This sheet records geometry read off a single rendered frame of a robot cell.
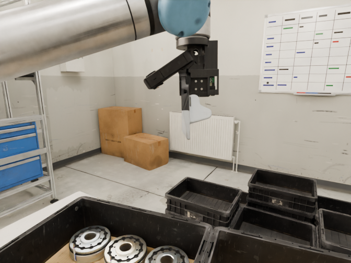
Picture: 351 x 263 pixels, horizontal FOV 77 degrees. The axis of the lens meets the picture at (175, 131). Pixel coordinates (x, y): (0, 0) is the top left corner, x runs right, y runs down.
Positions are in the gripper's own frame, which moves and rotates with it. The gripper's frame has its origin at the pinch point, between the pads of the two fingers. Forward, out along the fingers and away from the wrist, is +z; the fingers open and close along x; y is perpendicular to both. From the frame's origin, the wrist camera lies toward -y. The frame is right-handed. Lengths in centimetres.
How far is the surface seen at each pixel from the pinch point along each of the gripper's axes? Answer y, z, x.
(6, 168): -155, 50, 131
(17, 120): -146, 10, 140
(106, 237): -20.9, 27.8, 3.0
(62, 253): -31.9, 30.9, 0.8
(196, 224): 2.6, 21.8, -0.6
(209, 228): 5.4, 22.0, -2.1
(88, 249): -23.9, 28.0, -1.3
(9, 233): -67, 41, 25
